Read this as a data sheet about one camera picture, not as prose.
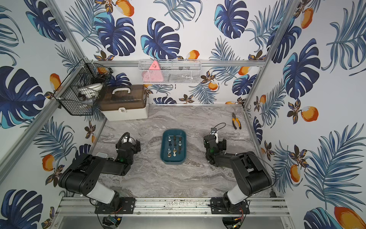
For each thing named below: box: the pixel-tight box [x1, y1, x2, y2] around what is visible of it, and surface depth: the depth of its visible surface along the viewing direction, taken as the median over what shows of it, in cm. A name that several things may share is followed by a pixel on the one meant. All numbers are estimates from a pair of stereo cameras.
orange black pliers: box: [231, 112, 242, 130], surface depth 112 cm
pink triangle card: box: [141, 60, 164, 83], surface depth 92 cm
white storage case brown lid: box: [99, 83, 150, 122], surface depth 103 cm
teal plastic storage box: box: [160, 128, 187, 165], surface depth 97 cm
